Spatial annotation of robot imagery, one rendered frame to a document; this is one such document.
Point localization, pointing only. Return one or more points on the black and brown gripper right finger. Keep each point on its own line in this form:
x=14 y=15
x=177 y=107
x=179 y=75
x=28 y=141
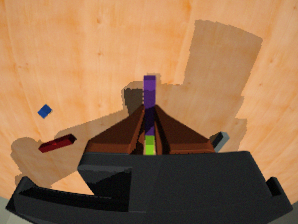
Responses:
x=176 y=138

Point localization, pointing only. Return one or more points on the red rod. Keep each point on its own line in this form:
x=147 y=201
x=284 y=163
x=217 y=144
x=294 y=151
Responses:
x=57 y=143

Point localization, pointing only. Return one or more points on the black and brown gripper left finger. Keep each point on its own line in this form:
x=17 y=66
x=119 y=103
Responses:
x=121 y=137

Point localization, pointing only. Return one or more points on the grey rectangular block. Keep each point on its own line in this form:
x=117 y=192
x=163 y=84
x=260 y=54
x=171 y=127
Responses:
x=220 y=141

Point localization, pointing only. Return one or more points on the purple rod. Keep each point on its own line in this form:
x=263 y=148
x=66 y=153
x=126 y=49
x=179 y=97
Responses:
x=149 y=94

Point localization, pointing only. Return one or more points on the lime green rod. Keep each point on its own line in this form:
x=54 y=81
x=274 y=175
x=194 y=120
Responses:
x=149 y=145

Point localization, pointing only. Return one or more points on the small blue cube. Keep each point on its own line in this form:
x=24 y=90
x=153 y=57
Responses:
x=44 y=111

